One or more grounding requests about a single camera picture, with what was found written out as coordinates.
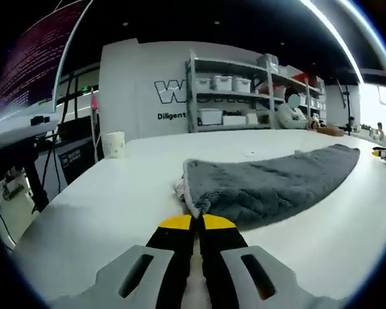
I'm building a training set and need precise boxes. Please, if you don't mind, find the grey towel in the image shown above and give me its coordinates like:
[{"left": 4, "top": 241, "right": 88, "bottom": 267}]
[{"left": 173, "top": 144, "right": 361, "bottom": 231}]

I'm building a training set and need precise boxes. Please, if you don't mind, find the person's left hand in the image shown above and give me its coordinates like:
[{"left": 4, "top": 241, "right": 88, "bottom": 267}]
[{"left": 183, "top": 250, "right": 210, "bottom": 309}]

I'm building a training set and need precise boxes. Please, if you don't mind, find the black tripod stand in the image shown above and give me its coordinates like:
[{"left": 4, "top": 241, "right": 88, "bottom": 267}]
[{"left": 336, "top": 79, "right": 356, "bottom": 136}]

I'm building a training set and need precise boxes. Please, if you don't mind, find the brown bag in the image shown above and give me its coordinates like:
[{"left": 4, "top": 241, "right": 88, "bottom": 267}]
[{"left": 317, "top": 126, "right": 345, "bottom": 137}]

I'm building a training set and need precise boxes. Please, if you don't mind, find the white paper cup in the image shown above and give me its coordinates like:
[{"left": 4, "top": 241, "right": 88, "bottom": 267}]
[{"left": 105, "top": 131, "right": 127, "bottom": 159}]

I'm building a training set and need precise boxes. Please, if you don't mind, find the black cabinet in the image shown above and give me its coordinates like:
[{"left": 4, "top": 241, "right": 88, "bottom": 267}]
[{"left": 56, "top": 115, "right": 100, "bottom": 185}]

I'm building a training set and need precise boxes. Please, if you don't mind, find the grey metal shelf rack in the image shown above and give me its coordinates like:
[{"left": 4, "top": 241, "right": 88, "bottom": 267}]
[{"left": 185, "top": 48, "right": 327, "bottom": 133}]

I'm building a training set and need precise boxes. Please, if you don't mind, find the group of white storage boxes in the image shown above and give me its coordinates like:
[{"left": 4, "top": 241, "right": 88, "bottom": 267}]
[{"left": 194, "top": 54, "right": 326, "bottom": 126}]

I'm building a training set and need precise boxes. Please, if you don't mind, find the white standing desk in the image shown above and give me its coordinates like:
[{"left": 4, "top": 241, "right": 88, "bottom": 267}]
[{"left": 0, "top": 109, "right": 60, "bottom": 213}]

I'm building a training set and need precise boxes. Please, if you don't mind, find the computer monitor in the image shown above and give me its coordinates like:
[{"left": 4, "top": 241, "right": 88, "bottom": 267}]
[{"left": 0, "top": 0, "right": 95, "bottom": 112}]

